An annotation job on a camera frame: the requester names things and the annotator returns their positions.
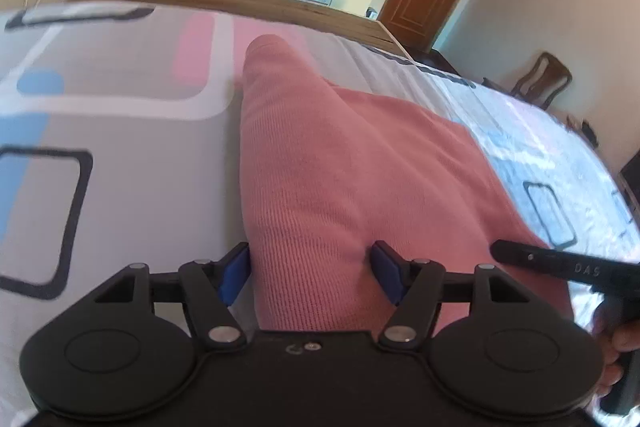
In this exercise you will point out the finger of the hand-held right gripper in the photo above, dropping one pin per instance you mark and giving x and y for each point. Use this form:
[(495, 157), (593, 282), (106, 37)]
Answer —
[(525, 255)]

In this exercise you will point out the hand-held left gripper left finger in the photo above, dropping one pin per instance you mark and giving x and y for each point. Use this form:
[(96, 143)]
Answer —
[(235, 272)]

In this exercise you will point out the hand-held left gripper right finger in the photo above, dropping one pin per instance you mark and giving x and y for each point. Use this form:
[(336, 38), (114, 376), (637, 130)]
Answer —
[(387, 274)]

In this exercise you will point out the pink knit sweater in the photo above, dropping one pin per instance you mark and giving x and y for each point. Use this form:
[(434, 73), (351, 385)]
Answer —
[(325, 182)]

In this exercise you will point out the person's right hand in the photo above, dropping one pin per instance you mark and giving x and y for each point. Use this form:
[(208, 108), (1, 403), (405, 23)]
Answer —
[(627, 338)]

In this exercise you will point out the dark flat panel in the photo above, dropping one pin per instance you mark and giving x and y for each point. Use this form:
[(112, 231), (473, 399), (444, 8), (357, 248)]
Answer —
[(631, 182)]

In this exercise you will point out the brown wooden chair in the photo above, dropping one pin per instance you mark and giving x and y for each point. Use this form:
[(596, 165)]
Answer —
[(542, 79)]

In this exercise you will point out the printed pastel bed sheet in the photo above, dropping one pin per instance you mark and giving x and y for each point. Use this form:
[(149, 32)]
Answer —
[(125, 107)]

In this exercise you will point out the wooden bed frame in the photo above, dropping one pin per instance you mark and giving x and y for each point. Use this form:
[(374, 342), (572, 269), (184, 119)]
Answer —
[(280, 9)]

